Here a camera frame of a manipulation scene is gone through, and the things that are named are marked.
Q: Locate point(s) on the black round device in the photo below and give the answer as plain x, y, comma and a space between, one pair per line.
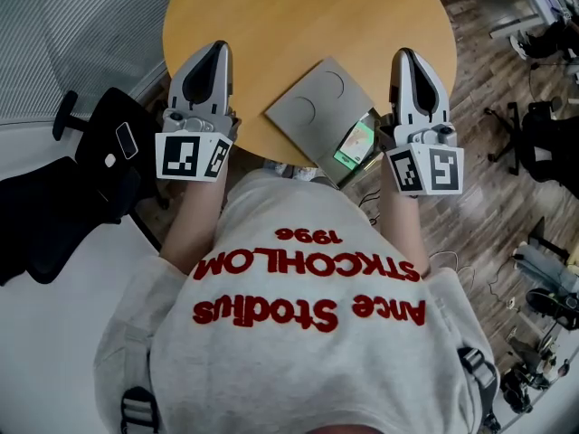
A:
554, 308

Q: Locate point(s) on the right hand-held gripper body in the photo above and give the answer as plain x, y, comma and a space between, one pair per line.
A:
443, 170

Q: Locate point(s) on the person in white shirt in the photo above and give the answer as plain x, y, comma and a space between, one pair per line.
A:
294, 355

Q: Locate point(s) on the person's right forearm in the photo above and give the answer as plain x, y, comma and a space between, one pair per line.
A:
402, 229

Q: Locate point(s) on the person's left forearm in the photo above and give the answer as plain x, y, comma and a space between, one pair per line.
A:
194, 224

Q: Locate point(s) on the dark equipment pile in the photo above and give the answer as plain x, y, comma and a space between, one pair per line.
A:
531, 378

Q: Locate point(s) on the black bag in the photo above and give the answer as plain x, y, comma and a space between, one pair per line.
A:
543, 43

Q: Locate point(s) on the person's grey shoe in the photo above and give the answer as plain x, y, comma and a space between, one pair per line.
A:
302, 173
277, 168

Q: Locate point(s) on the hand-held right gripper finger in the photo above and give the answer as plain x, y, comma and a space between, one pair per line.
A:
441, 106
399, 93

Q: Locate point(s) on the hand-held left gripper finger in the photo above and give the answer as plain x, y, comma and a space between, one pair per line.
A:
226, 84
177, 93

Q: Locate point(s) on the person's left grey shoe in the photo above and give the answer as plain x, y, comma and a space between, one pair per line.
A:
277, 168

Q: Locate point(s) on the white desk frame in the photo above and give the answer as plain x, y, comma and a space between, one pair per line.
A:
524, 12

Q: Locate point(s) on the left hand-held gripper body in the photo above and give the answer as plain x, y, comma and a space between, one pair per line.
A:
181, 156

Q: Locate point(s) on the person's right grey shoe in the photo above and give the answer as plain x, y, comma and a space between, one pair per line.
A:
302, 173

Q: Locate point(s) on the black smartphone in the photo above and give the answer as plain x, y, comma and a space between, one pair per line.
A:
127, 140

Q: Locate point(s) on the small white case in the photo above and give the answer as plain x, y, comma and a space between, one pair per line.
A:
110, 160

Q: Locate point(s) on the green white bandage box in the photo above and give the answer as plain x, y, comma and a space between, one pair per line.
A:
355, 145

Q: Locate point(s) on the grey tray box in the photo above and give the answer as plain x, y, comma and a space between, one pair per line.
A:
316, 106

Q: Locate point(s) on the black office chair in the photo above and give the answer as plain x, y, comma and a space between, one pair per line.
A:
45, 206
547, 143

